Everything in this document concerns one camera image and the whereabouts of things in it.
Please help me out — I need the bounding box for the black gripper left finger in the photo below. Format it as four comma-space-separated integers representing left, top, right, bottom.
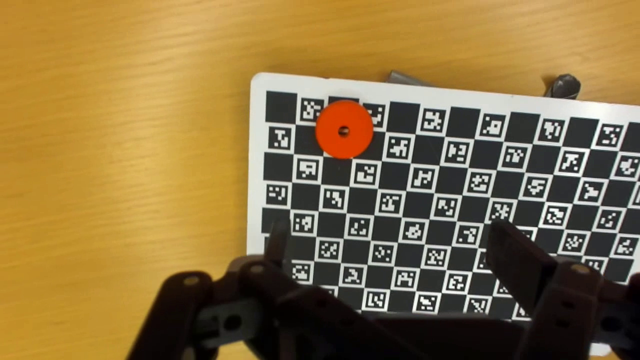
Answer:
126, 228, 315, 360

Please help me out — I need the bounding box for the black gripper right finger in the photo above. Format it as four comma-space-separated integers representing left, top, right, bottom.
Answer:
487, 219, 640, 360

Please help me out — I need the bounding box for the orange ring board corner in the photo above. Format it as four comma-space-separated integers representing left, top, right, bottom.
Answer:
315, 99, 376, 159

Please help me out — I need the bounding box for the black white checkered calibration board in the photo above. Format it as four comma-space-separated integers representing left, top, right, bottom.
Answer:
244, 70, 640, 358

